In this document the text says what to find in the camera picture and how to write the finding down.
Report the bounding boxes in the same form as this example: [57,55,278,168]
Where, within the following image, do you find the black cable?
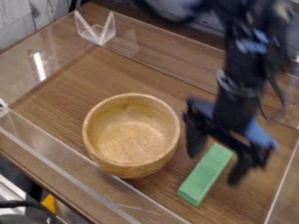
[0,199,57,224]

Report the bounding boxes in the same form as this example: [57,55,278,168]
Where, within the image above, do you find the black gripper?
[182,71,278,186]

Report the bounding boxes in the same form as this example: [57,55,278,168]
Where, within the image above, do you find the green rectangular block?
[178,143,232,207]

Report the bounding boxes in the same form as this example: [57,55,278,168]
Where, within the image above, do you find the brown wooden bowl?
[82,93,182,179]

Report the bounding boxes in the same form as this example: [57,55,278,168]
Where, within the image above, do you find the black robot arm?
[132,0,294,186]

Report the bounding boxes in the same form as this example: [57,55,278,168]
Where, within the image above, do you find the clear acrylic corner bracket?
[74,11,116,46]

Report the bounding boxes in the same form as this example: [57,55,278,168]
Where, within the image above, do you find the clear acrylic front wall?
[0,102,188,224]

